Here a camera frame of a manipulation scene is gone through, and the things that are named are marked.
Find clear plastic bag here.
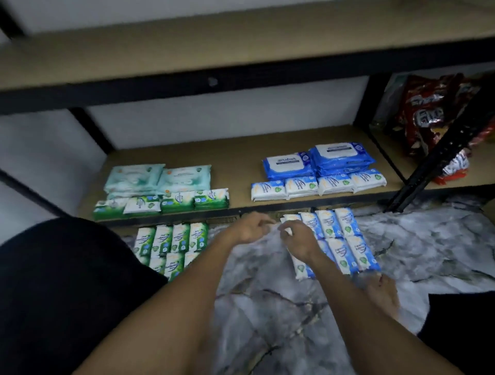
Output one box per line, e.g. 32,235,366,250
370,74,408,134

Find person's left forearm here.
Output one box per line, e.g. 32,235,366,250
73,232,242,375

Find adjoining black metal shelf rack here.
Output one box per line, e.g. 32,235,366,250
354,37,495,214

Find rows of blue wipes packets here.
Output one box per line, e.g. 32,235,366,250
286,207,382,281

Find wooden shelf board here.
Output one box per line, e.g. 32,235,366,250
77,124,407,221
0,0,495,91

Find small blue white wipes packet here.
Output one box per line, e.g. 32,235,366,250
251,180,288,202
317,173,355,196
350,169,387,193
285,176,319,199

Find person's right forearm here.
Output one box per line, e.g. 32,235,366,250
306,249,465,375

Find person's right hand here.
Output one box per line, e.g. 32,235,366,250
278,220,323,266

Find large blue wipes pack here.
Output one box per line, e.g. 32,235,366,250
315,161,375,178
262,151,315,181
309,142,376,167

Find rows of green wipes packets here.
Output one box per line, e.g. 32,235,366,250
133,222,210,282

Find small green wipes packet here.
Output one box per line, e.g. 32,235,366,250
93,199,130,221
123,195,162,215
159,191,196,213
193,188,230,211

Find single blue white wipes packet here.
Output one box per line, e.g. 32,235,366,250
280,214,303,235

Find pale green wipes pack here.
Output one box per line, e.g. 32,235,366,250
104,164,166,195
158,165,213,194

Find pile of red snack bags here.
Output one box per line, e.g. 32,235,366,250
387,73,495,185

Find person's left hand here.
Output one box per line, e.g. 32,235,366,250
227,211,278,245

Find person's bare foot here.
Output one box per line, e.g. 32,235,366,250
365,273,401,320

